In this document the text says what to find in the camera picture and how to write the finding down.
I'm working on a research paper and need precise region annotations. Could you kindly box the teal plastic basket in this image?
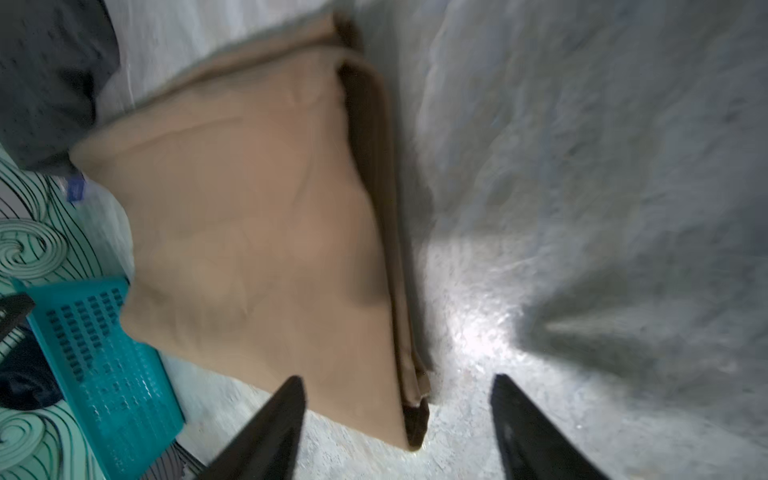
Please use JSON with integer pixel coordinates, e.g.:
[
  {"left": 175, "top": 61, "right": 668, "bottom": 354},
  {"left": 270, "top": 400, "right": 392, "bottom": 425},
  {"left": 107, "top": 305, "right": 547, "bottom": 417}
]
[{"left": 12, "top": 276, "right": 184, "bottom": 479}]

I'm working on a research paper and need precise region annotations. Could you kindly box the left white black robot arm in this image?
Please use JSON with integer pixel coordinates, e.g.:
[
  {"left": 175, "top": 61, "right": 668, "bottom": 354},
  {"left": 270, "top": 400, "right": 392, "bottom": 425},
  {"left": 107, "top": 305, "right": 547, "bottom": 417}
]
[{"left": 0, "top": 293, "right": 35, "bottom": 340}]

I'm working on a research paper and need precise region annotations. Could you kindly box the grey dotted skirt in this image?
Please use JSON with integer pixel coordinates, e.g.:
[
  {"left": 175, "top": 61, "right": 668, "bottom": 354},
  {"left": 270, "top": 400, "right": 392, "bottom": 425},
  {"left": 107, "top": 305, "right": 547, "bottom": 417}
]
[{"left": 1, "top": 1, "right": 120, "bottom": 177}]

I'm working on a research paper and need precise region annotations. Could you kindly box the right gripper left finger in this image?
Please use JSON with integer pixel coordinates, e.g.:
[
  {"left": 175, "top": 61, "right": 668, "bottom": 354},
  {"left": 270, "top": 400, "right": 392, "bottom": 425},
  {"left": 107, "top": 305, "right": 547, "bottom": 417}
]
[{"left": 198, "top": 376, "right": 306, "bottom": 480}]

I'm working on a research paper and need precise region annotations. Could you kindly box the small playing card box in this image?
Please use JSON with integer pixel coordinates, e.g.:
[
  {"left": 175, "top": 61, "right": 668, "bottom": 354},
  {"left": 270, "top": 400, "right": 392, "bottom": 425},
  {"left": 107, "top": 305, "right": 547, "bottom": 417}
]
[{"left": 65, "top": 173, "right": 87, "bottom": 204}]

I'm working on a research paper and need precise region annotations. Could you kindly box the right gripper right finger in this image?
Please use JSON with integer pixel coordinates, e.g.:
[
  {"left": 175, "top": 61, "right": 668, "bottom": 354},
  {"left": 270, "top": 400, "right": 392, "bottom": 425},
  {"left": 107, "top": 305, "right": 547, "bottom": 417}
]
[{"left": 490, "top": 374, "right": 607, "bottom": 480}]

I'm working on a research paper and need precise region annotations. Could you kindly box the tan brown skirt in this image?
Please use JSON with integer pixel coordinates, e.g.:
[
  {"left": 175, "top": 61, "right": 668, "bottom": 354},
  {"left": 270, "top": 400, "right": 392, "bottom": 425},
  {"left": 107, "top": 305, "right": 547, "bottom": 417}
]
[{"left": 70, "top": 13, "right": 430, "bottom": 451}]

